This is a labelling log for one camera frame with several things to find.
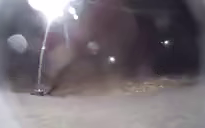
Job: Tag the dark row of trees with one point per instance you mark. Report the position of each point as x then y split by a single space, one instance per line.
123 36

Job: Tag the grey paved path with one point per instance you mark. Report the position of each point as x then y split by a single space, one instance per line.
110 111

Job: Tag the pale dry grass verge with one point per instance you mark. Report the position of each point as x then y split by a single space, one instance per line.
146 85

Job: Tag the street lamp pole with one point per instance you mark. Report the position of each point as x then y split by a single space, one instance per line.
40 68

